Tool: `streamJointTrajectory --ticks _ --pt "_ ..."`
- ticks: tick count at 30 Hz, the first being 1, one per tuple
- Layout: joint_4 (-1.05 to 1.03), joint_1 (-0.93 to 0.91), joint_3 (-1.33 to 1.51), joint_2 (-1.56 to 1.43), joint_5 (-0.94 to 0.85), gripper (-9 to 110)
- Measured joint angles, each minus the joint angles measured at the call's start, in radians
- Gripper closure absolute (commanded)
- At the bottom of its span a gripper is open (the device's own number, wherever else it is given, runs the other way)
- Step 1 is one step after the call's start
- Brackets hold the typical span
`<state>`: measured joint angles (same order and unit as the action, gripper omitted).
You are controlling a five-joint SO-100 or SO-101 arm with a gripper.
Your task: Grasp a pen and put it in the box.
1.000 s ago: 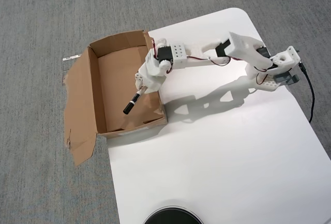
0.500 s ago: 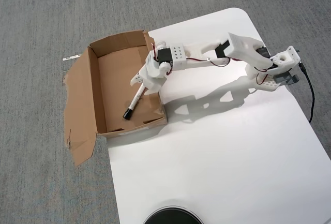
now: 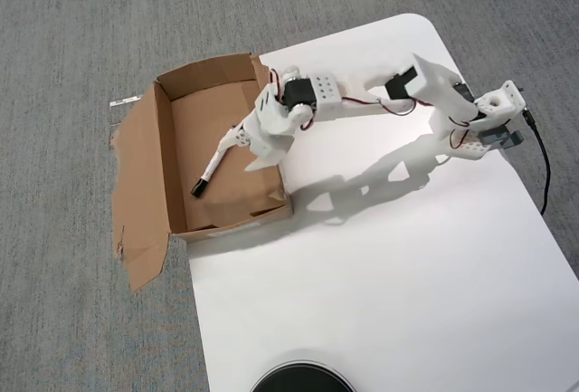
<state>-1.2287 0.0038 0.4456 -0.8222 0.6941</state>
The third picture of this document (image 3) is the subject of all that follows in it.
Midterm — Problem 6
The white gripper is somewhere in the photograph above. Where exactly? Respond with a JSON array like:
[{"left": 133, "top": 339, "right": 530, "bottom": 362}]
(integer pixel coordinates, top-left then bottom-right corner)
[{"left": 217, "top": 121, "right": 296, "bottom": 173}]

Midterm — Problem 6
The white marker pen black cap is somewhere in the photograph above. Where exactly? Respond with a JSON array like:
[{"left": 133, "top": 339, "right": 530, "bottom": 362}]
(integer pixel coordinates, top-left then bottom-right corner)
[{"left": 190, "top": 147, "right": 227, "bottom": 199}]

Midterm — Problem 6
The open brown cardboard box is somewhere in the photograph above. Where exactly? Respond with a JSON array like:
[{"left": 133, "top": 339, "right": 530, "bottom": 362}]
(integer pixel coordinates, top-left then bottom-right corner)
[{"left": 109, "top": 51, "right": 295, "bottom": 292}]

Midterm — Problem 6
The black round disc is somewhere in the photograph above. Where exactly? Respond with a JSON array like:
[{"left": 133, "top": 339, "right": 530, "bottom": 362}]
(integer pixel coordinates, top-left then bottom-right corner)
[{"left": 250, "top": 349, "right": 356, "bottom": 392}]

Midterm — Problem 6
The grey table clamp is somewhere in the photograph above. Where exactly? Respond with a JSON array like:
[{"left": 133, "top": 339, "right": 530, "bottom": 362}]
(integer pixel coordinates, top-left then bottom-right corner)
[{"left": 479, "top": 127, "right": 526, "bottom": 152}]

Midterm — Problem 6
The black power cable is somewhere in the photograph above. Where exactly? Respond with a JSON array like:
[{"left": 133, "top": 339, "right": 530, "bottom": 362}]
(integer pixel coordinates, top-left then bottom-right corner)
[{"left": 520, "top": 109, "right": 552, "bottom": 217}]

